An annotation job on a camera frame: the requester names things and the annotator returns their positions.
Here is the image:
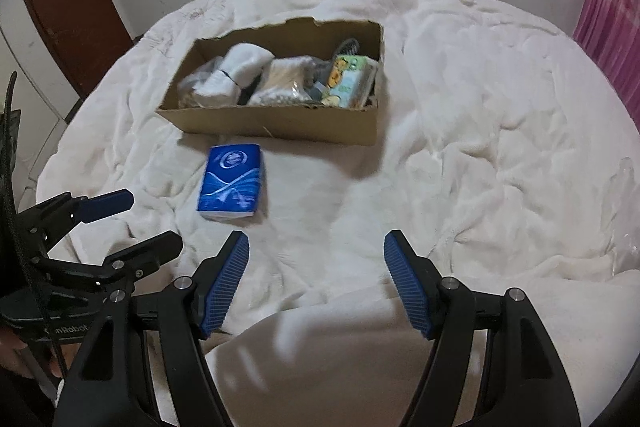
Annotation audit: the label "blue tissue pack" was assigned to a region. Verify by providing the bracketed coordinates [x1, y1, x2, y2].
[196, 143, 262, 221]

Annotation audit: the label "white socks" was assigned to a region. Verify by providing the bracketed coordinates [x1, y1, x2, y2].
[177, 42, 274, 108]

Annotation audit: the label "cotton swab bag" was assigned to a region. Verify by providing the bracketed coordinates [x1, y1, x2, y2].
[247, 56, 311, 106]

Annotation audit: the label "cartoon tissue pack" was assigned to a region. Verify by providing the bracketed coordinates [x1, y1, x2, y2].
[321, 55, 378, 109]

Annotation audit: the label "person's left hand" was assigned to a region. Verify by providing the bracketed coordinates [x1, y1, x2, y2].
[0, 327, 63, 379]

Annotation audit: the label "clear plastic bag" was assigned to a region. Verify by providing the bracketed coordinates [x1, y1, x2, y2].
[601, 157, 639, 277]

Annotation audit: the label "white fluffy blanket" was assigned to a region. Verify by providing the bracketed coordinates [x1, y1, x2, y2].
[37, 0, 639, 426]

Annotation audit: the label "open cardboard box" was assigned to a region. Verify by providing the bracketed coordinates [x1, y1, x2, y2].
[157, 17, 383, 145]

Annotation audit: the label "grey socks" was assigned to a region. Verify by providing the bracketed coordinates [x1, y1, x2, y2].
[305, 38, 360, 103]

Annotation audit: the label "pink curtain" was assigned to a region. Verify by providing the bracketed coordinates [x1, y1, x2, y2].
[573, 0, 640, 121]

